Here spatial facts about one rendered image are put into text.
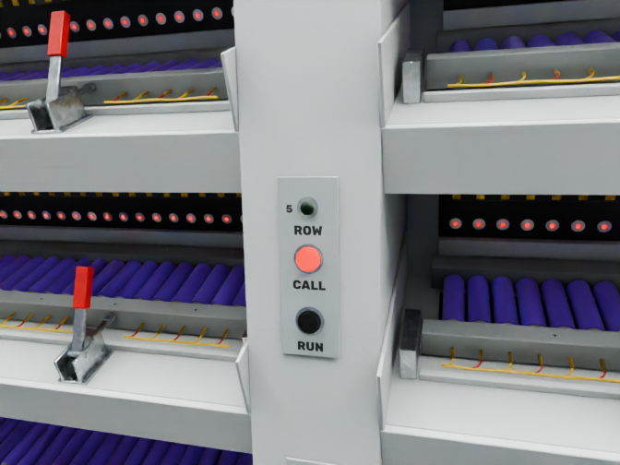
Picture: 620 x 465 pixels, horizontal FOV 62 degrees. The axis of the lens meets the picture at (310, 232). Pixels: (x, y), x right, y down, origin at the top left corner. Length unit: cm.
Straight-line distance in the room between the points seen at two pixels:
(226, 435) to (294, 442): 6
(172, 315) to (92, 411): 10
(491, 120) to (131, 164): 25
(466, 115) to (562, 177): 7
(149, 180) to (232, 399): 17
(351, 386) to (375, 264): 9
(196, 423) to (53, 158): 23
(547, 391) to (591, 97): 20
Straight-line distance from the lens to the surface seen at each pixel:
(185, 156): 38
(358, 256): 34
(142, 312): 49
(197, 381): 44
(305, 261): 34
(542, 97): 38
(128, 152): 40
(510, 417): 40
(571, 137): 33
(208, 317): 46
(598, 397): 42
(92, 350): 48
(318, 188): 34
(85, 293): 47
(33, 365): 52
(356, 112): 33
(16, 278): 64
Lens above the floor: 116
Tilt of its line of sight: 10 degrees down
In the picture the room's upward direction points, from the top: 1 degrees counter-clockwise
